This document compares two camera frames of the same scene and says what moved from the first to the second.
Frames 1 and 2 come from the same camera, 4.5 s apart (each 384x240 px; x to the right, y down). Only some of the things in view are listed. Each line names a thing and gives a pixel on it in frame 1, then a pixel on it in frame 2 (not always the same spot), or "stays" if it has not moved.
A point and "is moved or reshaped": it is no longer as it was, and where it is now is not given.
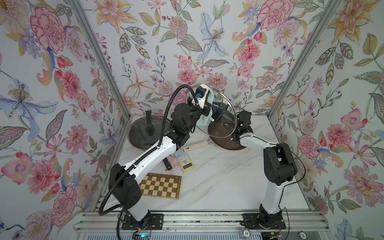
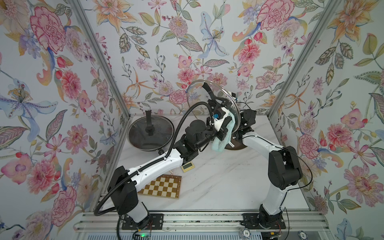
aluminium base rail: [296, 222] stays
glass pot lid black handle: [222, 121] is moved or reshaped
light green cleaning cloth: [203, 120] → [219, 146]
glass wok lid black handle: [144, 132] stays
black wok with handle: [144, 133] stays
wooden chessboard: [163, 185] stays
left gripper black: [203, 110] → [218, 134]
